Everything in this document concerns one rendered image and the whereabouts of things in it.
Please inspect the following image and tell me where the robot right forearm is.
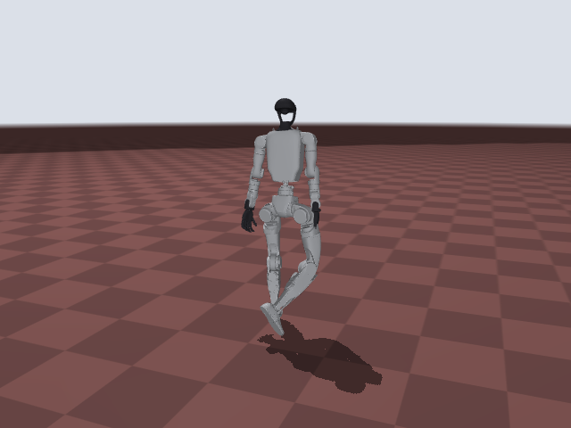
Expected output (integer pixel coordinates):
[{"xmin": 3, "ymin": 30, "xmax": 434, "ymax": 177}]
[{"xmin": 308, "ymin": 166, "xmax": 321, "ymax": 207}]

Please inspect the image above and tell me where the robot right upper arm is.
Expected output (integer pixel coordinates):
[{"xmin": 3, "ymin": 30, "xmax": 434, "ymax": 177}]
[{"xmin": 300, "ymin": 132, "xmax": 317, "ymax": 178}]

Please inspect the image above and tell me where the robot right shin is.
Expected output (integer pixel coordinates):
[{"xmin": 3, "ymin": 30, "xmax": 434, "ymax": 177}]
[{"xmin": 273, "ymin": 262, "xmax": 317, "ymax": 314}]

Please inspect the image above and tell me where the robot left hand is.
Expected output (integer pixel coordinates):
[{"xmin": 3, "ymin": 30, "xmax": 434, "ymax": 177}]
[{"xmin": 241, "ymin": 199, "xmax": 257, "ymax": 232}]

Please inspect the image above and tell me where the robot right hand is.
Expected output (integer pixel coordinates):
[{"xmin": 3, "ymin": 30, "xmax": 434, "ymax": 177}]
[{"xmin": 312, "ymin": 202, "xmax": 321, "ymax": 228}]

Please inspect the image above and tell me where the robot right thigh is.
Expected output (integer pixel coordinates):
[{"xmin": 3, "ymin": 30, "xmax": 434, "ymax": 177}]
[{"xmin": 292, "ymin": 203, "xmax": 321, "ymax": 273}]

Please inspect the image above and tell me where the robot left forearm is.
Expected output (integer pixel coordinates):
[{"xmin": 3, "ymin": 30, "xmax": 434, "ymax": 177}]
[{"xmin": 244, "ymin": 168, "xmax": 261, "ymax": 208}]

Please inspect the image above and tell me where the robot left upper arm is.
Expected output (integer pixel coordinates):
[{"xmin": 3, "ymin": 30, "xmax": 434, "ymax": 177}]
[{"xmin": 252, "ymin": 135, "xmax": 267, "ymax": 179}]

